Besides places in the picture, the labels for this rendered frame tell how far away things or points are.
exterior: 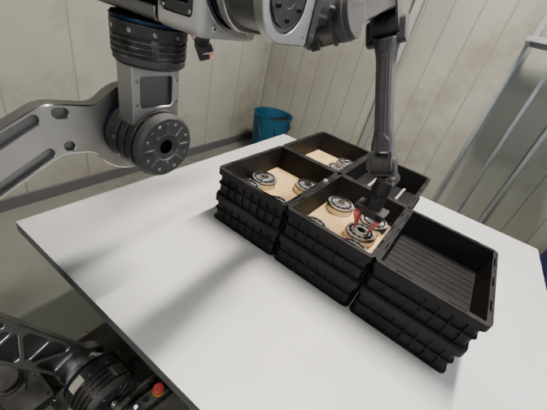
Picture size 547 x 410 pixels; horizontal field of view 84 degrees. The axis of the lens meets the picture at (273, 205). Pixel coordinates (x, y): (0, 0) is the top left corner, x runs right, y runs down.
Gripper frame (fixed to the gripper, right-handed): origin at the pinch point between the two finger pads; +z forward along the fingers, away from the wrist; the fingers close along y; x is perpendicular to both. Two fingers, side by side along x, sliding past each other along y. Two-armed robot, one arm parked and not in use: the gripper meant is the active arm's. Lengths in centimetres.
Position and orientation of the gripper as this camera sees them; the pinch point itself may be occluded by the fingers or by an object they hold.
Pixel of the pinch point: (361, 228)
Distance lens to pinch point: 108.3
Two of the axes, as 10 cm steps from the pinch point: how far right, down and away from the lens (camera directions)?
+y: -7.7, -4.8, 4.1
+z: -2.3, 8.2, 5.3
